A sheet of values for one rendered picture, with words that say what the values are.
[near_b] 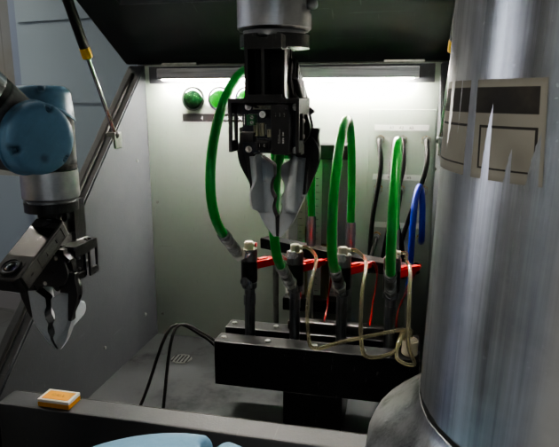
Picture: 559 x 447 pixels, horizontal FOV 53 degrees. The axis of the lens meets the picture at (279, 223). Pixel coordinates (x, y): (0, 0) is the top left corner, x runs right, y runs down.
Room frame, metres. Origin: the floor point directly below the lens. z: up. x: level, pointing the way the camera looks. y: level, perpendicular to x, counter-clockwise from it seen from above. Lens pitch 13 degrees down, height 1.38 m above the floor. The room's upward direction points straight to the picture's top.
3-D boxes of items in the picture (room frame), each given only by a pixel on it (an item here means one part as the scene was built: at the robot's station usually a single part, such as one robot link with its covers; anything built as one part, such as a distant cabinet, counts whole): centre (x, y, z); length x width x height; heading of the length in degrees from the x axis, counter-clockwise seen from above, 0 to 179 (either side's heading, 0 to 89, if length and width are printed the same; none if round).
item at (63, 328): (0.77, 0.30, 1.08); 0.06 x 0.03 x 0.09; 167
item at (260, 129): (0.59, 0.01, 1.38); 0.09 x 0.08 x 0.12; 167
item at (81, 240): (0.77, 0.31, 1.18); 0.09 x 0.08 x 0.12; 167
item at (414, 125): (1.13, -0.24, 1.20); 0.13 x 0.03 x 0.31; 77
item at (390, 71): (1.19, -0.01, 1.43); 0.54 x 0.03 x 0.02; 77
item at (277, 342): (0.90, -0.07, 0.91); 0.34 x 0.10 x 0.15; 77
